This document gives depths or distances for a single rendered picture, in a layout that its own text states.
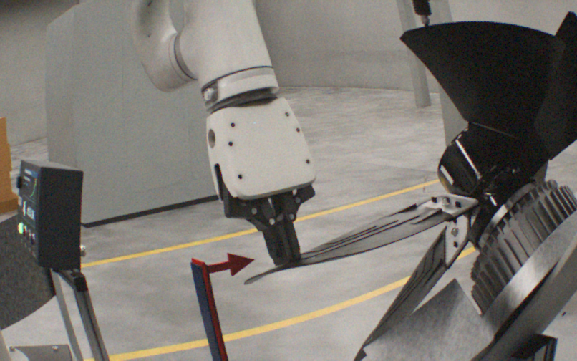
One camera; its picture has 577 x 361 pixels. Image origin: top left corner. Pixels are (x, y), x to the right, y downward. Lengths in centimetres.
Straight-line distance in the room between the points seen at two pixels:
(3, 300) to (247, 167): 186
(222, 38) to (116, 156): 621
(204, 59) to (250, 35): 6
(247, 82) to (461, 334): 41
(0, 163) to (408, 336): 806
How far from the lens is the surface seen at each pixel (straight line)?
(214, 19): 90
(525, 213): 92
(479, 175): 100
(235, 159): 86
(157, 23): 96
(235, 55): 88
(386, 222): 95
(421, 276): 115
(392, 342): 98
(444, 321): 97
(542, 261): 87
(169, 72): 94
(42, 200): 130
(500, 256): 92
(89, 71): 694
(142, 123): 718
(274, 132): 89
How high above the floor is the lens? 139
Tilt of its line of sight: 10 degrees down
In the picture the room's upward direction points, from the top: 6 degrees counter-clockwise
